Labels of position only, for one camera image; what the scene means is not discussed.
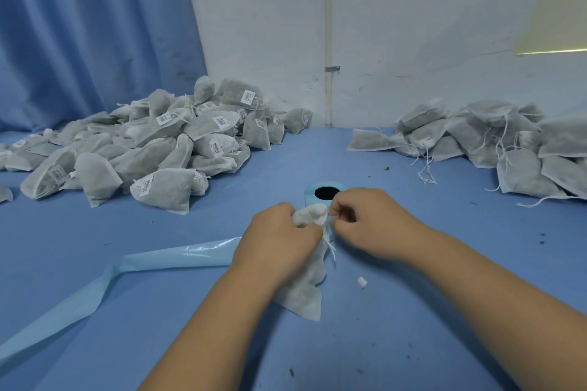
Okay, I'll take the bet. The blue label roll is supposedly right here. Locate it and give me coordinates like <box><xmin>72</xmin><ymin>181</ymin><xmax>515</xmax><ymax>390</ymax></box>
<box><xmin>0</xmin><ymin>181</ymin><xmax>350</xmax><ymax>369</ymax></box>

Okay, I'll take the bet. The white wall pipe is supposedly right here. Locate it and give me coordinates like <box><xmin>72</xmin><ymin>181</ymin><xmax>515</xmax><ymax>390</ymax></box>
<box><xmin>323</xmin><ymin>0</ymin><xmax>336</xmax><ymax>128</ymax></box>

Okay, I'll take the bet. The person's right forearm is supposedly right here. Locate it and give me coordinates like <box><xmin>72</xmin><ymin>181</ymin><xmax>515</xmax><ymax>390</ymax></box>
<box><xmin>408</xmin><ymin>230</ymin><xmax>587</xmax><ymax>391</ymax></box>

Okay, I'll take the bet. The white sachet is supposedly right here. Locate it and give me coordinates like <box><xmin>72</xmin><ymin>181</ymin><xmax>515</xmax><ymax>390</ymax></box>
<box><xmin>272</xmin><ymin>203</ymin><xmax>338</xmax><ymax>322</ymax></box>

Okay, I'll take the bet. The person's right hand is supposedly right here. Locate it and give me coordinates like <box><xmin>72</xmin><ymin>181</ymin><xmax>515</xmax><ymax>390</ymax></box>
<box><xmin>327</xmin><ymin>187</ymin><xmax>434</xmax><ymax>263</ymax></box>

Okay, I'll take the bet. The blue curtain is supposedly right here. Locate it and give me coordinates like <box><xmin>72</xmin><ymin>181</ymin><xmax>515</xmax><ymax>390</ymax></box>
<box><xmin>0</xmin><ymin>0</ymin><xmax>209</xmax><ymax>133</ymax></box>

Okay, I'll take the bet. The person's left hand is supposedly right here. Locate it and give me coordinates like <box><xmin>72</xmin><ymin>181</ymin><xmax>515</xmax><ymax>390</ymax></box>
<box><xmin>231</xmin><ymin>202</ymin><xmax>326</xmax><ymax>294</ymax></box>

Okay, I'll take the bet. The pile of unlabelled herb bags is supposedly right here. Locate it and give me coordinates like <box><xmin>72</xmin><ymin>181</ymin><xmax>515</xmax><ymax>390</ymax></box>
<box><xmin>345</xmin><ymin>97</ymin><xmax>587</xmax><ymax>208</ymax></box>

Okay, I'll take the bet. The person's left forearm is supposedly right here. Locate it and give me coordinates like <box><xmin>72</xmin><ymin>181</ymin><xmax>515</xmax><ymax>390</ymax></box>
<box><xmin>138</xmin><ymin>267</ymin><xmax>276</xmax><ymax>391</ymax></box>

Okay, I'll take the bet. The pile of labelled herb bags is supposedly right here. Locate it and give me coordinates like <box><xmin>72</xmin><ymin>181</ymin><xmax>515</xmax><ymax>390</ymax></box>
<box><xmin>0</xmin><ymin>75</ymin><xmax>315</xmax><ymax>217</ymax></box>

